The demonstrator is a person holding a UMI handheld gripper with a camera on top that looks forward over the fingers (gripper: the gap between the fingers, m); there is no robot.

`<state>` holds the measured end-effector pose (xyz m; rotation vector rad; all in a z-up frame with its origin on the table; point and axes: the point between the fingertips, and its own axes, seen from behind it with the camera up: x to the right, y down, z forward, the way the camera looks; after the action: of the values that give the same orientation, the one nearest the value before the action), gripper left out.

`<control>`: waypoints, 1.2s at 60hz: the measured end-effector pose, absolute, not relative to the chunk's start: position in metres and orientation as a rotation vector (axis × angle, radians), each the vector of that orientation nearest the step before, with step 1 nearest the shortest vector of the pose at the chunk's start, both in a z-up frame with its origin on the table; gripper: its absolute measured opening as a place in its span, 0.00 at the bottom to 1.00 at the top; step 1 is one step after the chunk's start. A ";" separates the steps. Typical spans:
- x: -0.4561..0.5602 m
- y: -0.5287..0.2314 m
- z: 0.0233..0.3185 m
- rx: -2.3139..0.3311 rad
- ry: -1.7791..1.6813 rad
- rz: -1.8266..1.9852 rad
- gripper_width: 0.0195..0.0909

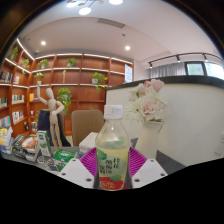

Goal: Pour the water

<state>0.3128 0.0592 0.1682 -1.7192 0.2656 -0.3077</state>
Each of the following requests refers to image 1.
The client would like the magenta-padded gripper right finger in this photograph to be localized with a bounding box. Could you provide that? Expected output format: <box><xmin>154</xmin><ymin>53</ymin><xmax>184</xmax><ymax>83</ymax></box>
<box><xmin>128</xmin><ymin>147</ymin><xmax>168</xmax><ymax>189</ymax></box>

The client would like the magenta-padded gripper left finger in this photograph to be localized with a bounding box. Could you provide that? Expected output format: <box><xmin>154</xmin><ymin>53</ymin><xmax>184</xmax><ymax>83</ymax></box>
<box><xmin>57</xmin><ymin>147</ymin><xmax>98</xmax><ymax>189</ymax></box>

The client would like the clear drink bottle white cap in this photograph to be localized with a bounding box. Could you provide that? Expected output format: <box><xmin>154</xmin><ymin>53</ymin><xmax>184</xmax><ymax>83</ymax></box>
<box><xmin>94</xmin><ymin>104</ymin><xmax>131</xmax><ymax>191</ymax></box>

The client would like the green white flat box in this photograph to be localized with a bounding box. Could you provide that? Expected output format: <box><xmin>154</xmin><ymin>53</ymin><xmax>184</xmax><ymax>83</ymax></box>
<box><xmin>53</xmin><ymin>148</ymin><xmax>78</xmax><ymax>172</ymax></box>

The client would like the white box stack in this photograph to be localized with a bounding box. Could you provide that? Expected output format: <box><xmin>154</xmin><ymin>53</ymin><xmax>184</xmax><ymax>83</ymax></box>
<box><xmin>78</xmin><ymin>131</ymin><xmax>100</xmax><ymax>155</ymax></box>

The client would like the tall white vase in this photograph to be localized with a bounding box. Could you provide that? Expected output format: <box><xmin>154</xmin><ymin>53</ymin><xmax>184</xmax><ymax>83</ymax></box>
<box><xmin>134</xmin><ymin>119</ymin><xmax>165</xmax><ymax>160</ymax></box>

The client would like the small green white carton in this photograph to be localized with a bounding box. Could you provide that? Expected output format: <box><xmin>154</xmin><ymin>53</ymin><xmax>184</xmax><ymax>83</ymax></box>
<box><xmin>36</xmin><ymin>130</ymin><xmax>52</xmax><ymax>158</ymax></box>

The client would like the tan chair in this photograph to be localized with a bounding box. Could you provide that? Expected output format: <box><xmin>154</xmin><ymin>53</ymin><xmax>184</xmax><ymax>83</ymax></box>
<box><xmin>70</xmin><ymin>109</ymin><xmax>105</xmax><ymax>148</ymax></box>

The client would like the stack of dark books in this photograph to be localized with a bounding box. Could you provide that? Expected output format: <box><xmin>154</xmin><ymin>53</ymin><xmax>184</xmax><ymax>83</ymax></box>
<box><xmin>12</xmin><ymin>133</ymin><xmax>41</xmax><ymax>163</ymax></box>

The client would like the dark blue chair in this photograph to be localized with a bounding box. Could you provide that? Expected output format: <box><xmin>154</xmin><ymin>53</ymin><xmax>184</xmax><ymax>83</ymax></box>
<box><xmin>36</xmin><ymin>109</ymin><xmax>73</xmax><ymax>148</ymax></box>

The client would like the wooden artist mannequin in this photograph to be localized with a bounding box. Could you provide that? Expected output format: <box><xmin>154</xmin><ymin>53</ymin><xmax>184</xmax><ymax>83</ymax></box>
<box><xmin>35</xmin><ymin>81</ymin><xmax>65</xmax><ymax>150</ymax></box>

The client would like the pink and white flower bouquet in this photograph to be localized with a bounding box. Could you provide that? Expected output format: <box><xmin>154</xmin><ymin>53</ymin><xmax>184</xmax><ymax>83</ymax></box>
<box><xmin>125</xmin><ymin>78</ymin><xmax>168</xmax><ymax>125</ymax></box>

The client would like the wooden shelf unit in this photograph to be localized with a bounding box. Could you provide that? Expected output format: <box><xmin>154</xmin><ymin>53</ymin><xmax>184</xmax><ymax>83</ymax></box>
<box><xmin>0</xmin><ymin>38</ymin><xmax>135</xmax><ymax>138</ymax></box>

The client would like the grey window curtain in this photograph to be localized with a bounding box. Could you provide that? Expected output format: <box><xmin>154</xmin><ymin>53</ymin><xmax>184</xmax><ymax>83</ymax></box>
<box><xmin>149</xmin><ymin>62</ymin><xmax>187</xmax><ymax>79</ymax></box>

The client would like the dark framed window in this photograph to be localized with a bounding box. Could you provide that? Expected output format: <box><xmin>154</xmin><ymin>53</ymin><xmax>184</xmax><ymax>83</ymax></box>
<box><xmin>185</xmin><ymin>61</ymin><xmax>224</xmax><ymax>81</ymax></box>

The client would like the ceiling air vent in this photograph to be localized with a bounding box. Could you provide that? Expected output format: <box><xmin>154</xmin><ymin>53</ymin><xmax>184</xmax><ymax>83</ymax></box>
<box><xmin>97</xmin><ymin>17</ymin><xmax>126</xmax><ymax>29</ymax></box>

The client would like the ceiling chandelier with round lamps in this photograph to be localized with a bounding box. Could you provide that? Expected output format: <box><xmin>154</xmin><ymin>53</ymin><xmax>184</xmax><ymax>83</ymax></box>
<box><xmin>65</xmin><ymin>0</ymin><xmax>124</xmax><ymax>16</ymax></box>

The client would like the black track light rail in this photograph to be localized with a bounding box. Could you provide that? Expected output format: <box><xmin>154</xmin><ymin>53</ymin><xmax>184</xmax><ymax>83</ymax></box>
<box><xmin>148</xmin><ymin>52</ymin><xmax>224</xmax><ymax>69</ymax></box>

